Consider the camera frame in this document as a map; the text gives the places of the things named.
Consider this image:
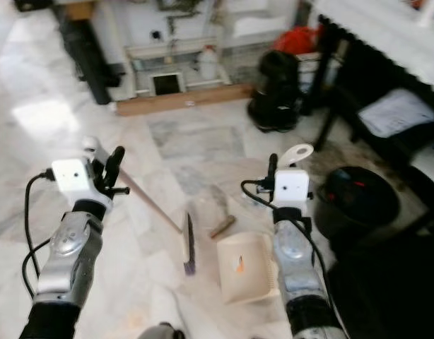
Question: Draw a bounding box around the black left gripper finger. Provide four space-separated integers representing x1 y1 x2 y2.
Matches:
107 146 126 184

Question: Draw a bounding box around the wooden broom with black bristles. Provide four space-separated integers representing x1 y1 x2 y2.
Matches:
81 136 197 277

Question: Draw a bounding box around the brown stick piece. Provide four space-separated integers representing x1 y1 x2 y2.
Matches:
209 215 238 240

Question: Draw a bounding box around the black backpack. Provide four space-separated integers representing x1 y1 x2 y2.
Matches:
247 51 303 134

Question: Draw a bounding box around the black round bin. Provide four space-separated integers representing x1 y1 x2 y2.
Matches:
314 166 402 242

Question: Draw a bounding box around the wooden plank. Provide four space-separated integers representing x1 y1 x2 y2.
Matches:
116 83 255 118

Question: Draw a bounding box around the black square panel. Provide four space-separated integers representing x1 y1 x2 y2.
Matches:
151 72 183 97

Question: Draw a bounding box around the black chair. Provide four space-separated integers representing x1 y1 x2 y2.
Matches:
315 18 434 193

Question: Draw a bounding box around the black table leg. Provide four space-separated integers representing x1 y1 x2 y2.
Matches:
57 7 116 106

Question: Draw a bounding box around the white plastic jug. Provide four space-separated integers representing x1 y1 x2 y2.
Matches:
197 44 222 81

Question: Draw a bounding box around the red bag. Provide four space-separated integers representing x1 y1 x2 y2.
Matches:
273 26 321 57

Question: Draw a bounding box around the white paper sheet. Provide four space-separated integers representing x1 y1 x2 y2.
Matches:
358 88 434 139

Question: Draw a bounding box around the grey robot foot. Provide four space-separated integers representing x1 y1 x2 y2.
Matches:
153 321 187 339

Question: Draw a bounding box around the white tablecloth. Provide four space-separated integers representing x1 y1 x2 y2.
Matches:
312 0 434 79

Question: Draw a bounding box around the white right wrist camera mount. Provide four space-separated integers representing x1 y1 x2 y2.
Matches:
275 168 312 213

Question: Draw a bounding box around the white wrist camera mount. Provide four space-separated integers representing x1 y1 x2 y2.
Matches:
275 168 312 213
51 158 105 210

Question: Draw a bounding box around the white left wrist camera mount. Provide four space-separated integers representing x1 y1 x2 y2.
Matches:
51 158 105 210

